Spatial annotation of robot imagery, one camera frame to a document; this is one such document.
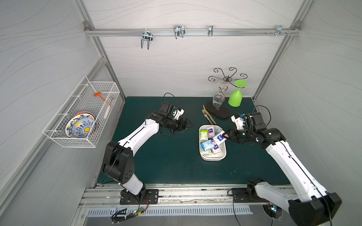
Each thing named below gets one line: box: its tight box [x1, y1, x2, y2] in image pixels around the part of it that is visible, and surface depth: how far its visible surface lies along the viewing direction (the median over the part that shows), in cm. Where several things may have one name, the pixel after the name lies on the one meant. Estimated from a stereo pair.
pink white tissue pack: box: [212, 141, 222, 155], surface depth 87 cm
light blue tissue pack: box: [200, 139, 215, 152], surface depth 86 cm
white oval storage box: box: [198, 124, 227, 162], surface depth 87 cm
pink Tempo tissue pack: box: [206, 125, 216, 139], surface depth 92 cm
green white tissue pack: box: [201, 149, 213, 157], surface depth 86 cm
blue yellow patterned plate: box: [65, 111, 97, 138], surface depth 63 cm
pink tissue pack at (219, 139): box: [212, 129, 227, 146], surface depth 75 cm
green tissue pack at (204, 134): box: [199, 129, 209, 140], surface depth 90 cm
